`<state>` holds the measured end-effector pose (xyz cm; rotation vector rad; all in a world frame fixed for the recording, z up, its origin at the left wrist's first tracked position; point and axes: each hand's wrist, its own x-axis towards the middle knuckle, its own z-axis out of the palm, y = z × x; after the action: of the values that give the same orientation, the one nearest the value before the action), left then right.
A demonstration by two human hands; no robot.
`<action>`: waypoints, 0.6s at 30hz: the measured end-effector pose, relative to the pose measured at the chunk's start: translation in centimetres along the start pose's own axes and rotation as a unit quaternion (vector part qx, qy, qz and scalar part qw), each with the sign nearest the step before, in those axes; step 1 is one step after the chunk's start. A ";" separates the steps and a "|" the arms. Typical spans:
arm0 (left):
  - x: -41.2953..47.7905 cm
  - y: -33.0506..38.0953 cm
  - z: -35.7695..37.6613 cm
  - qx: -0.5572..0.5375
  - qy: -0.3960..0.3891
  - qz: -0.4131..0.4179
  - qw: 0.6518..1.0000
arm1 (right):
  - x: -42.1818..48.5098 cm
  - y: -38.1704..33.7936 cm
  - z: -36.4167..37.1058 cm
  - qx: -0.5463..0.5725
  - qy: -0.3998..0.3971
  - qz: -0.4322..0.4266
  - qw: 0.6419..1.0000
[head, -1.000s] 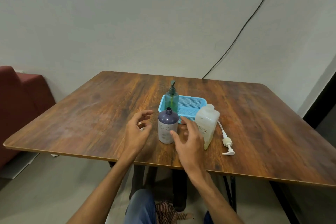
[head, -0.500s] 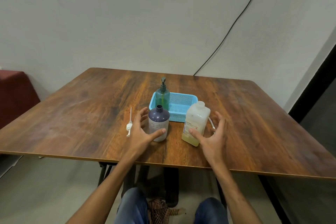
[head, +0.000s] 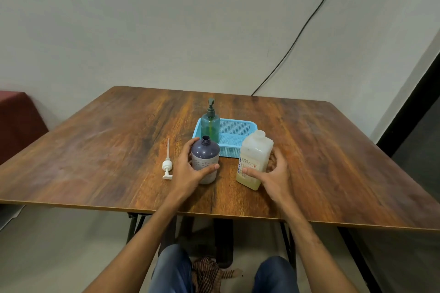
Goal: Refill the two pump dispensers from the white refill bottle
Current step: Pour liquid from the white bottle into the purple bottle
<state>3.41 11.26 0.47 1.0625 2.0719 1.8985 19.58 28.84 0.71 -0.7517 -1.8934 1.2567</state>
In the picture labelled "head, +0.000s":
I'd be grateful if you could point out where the person's left hand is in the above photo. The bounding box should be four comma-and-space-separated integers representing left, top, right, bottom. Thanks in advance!
166, 137, 220, 204

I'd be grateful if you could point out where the person's right hand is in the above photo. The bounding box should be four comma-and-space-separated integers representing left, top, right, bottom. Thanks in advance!
242, 147, 293, 206

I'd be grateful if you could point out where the small white pump cap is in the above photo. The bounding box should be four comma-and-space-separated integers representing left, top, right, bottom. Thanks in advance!
162, 138, 174, 180

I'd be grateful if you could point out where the small navy white floral bottle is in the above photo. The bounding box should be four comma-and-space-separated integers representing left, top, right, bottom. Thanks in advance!
191, 135, 220, 185

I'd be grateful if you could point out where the large translucent bottle yellow liquid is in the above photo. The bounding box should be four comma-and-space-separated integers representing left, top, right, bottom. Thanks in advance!
236, 130, 275, 191

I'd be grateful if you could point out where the small green plastic bottle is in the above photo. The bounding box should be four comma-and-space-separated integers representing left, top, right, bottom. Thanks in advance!
200, 113, 220, 144

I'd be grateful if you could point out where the blue plastic basket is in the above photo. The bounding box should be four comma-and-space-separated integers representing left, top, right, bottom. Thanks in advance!
192, 118, 258, 158

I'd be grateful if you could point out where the person's left forearm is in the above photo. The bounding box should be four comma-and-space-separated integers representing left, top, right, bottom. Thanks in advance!
82, 193, 185, 293

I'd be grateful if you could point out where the person's right forearm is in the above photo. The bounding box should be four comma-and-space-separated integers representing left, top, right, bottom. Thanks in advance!
278, 196, 360, 293

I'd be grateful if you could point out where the person's left leg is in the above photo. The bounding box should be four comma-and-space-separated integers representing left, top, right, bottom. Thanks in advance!
148, 244, 195, 293

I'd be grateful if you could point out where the person's leg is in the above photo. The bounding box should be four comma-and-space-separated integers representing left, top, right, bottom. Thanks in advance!
251, 256, 300, 293
148, 244, 195, 293

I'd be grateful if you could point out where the person's right leg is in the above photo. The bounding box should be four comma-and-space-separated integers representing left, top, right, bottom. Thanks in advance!
251, 256, 300, 293

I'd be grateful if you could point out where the black metal table leg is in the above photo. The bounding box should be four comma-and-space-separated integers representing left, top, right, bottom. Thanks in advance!
279, 222, 297, 271
126, 213, 152, 245

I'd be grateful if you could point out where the brown checkered cloth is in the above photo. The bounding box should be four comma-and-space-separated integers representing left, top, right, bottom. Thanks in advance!
191, 257, 243, 293

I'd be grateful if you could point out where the dark red sofa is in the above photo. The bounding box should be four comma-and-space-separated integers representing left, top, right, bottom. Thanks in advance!
0, 91, 50, 166

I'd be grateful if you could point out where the white flat board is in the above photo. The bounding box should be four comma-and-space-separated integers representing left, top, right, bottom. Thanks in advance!
0, 204, 27, 232

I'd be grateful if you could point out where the black table support post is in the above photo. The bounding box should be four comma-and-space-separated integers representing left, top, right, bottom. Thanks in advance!
213, 219, 234, 269

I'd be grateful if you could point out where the black wall cable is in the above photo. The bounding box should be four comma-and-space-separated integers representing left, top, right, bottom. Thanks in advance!
251, 0, 348, 96

